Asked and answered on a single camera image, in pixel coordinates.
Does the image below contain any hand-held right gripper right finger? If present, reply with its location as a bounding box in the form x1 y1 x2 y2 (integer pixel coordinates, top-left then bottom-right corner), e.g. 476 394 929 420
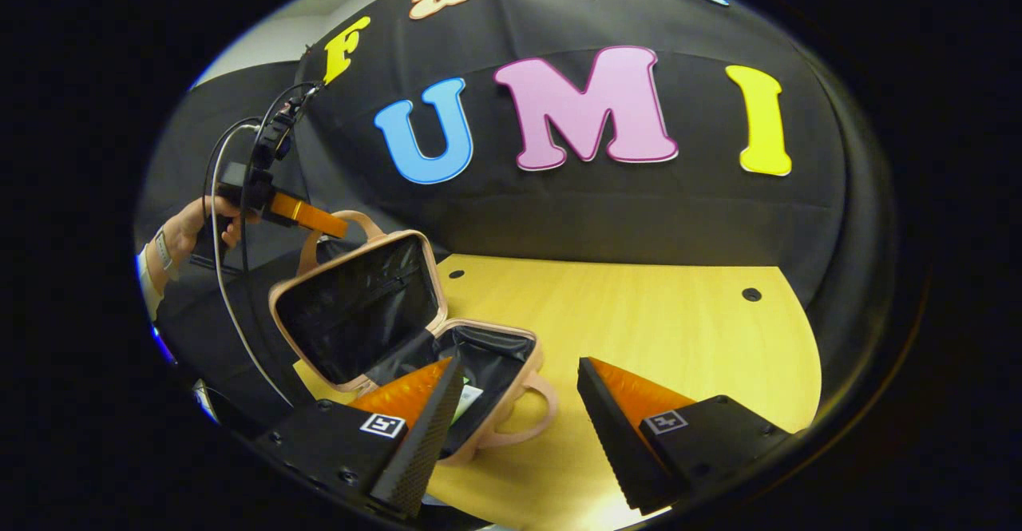
576 357 795 516

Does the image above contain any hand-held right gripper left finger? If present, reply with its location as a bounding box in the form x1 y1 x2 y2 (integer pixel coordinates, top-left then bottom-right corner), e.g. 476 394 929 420
254 355 466 520

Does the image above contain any white green card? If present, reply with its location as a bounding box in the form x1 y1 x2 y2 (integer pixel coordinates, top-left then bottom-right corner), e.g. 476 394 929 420
451 383 485 424

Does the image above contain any pale wrist watch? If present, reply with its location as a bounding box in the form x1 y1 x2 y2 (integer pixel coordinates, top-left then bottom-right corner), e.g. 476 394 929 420
152 228 183 280

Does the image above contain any black backdrop cloth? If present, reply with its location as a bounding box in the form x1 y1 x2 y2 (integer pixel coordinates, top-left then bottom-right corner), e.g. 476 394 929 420
136 0 895 428

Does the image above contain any black cable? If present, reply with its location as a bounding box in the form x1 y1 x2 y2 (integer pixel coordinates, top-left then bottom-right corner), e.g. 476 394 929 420
200 80 320 276

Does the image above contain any white cable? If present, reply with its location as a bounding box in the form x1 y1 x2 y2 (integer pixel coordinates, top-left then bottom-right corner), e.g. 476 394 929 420
209 120 295 406

